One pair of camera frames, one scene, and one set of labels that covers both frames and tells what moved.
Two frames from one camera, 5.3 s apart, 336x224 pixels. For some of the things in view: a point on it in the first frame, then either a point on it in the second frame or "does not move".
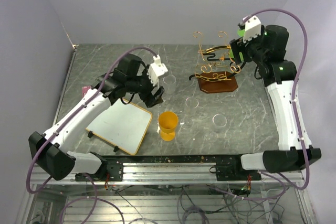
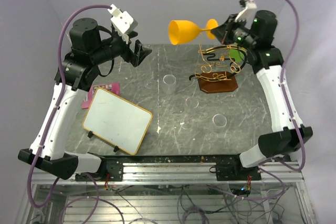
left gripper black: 149,99 to 136,57
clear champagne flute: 187,123 does not move
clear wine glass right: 219,121 does not move
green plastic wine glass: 241,32 does not move
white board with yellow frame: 123,126 does not move
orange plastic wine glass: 168,120 to 181,31
